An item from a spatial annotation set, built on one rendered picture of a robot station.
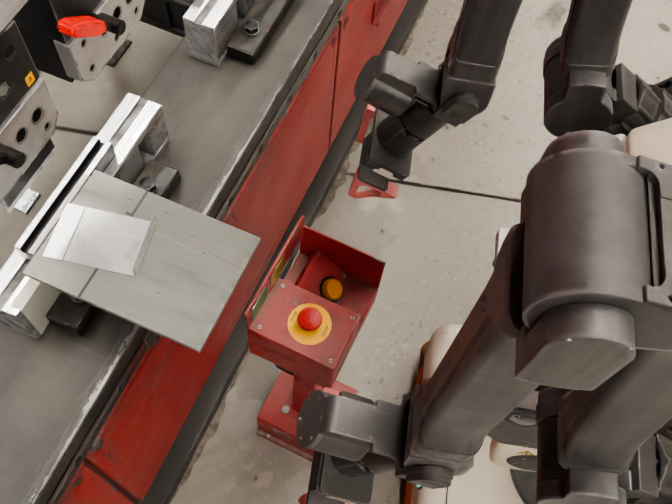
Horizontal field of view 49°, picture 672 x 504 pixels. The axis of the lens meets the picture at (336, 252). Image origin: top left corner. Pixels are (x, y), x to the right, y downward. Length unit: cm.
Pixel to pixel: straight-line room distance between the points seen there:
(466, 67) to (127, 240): 50
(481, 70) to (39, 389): 73
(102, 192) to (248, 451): 103
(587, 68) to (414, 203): 143
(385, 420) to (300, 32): 87
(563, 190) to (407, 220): 186
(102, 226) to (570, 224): 80
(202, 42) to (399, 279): 104
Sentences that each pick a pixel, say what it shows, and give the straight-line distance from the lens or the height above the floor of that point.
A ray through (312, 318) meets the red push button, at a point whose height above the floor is 81.
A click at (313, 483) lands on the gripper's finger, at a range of 83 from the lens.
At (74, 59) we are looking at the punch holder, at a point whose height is 123.
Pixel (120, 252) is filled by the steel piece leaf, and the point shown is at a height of 100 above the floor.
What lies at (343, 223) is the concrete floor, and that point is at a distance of 218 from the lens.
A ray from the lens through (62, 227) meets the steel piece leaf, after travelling 106.
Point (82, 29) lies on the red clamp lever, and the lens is 84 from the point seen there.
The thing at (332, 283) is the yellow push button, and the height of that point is 73.
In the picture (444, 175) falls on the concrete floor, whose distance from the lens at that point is 231.
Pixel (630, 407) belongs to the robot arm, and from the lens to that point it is 52.
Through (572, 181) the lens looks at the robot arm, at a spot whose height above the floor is 162.
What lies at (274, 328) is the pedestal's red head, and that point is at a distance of 120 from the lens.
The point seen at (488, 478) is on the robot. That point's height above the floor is 28.
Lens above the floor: 190
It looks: 63 degrees down
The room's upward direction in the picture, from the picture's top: 8 degrees clockwise
